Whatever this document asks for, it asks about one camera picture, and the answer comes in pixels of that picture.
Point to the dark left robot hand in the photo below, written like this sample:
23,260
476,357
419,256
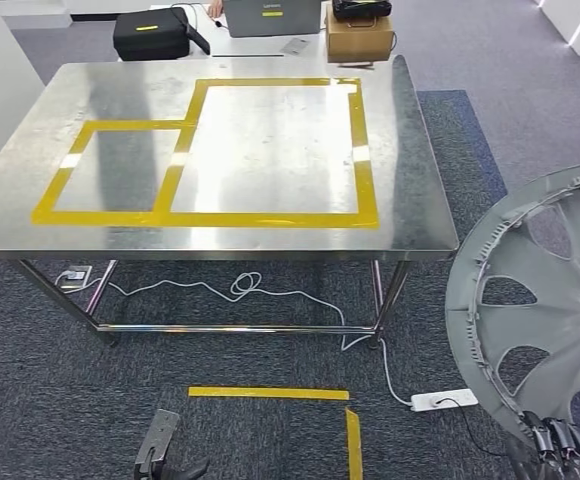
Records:
185,474

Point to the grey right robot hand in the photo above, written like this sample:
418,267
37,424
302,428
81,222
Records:
565,454

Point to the person's right hand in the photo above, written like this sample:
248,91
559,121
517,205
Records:
214,8

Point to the silver plastic wheel cover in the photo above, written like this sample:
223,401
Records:
560,311

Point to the yellow tape on workbench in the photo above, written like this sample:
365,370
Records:
175,172

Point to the stainless steel workbench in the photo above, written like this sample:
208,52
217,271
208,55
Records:
410,166

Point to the white desk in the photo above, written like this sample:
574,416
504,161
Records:
250,45

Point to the grey laptop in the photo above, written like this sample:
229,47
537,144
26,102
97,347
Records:
273,20

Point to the black carrying case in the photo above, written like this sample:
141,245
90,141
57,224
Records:
150,36

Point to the grey card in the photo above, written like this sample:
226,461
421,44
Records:
294,46

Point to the white power strip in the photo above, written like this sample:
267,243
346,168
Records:
445,399

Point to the brown cardboard box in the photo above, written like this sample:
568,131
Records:
360,40

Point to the black handheld controller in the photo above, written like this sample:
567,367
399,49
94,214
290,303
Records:
362,8

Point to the yellow floor tape square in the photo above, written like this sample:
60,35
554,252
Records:
353,437

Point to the white low plinth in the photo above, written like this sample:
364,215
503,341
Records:
20,12

